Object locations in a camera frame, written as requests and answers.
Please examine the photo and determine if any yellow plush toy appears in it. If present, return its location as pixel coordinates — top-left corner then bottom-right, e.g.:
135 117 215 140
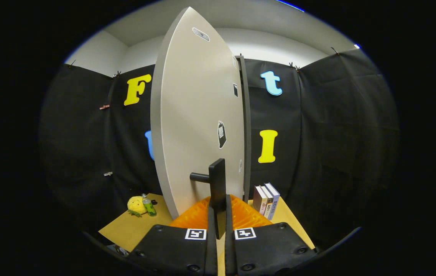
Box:
127 196 147 218

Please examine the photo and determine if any brown book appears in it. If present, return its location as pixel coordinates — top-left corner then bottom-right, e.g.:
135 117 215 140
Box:
253 186 268 215

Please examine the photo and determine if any white book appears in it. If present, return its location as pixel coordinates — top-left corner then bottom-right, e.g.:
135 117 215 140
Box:
260 185 275 218

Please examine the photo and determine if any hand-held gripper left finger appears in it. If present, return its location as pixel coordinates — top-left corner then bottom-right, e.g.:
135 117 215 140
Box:
126 195 218 276

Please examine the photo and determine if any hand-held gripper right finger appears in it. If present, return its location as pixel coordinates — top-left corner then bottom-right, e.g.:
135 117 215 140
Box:
224 194 318 276

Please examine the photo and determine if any green bottle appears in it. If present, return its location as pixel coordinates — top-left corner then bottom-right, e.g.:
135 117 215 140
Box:
141 193 157 217

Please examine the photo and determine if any black backdrop cloth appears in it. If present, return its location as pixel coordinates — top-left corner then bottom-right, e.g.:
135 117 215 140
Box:
38 48 400 250

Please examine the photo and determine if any beige shoe cabinet door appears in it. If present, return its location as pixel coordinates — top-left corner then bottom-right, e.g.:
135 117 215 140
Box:
150 7 246 220

